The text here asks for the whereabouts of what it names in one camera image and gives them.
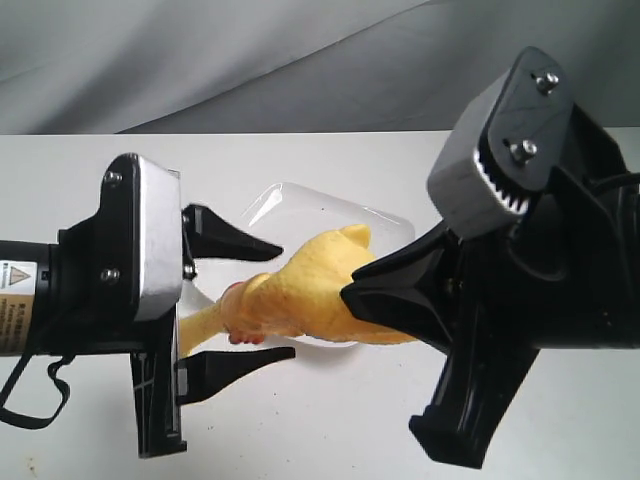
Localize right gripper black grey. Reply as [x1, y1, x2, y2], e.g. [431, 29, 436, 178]
[426, 47, 639, 349]

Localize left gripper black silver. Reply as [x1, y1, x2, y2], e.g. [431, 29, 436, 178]
[59, 153, 296, 458]

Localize yellow rubber chicken toy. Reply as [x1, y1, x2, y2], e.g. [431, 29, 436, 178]
[179, 224, 416, 357]

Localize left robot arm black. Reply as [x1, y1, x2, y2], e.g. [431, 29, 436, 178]
[1, 153, 296, 459]

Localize white square plate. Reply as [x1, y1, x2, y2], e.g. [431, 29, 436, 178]
[181, 183, 415, 345]

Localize grey backdrop cloth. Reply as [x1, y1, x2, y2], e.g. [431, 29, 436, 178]
[1, 1, 639, 134]

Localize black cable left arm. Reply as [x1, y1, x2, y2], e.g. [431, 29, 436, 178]
[0, 349, 74, 430]

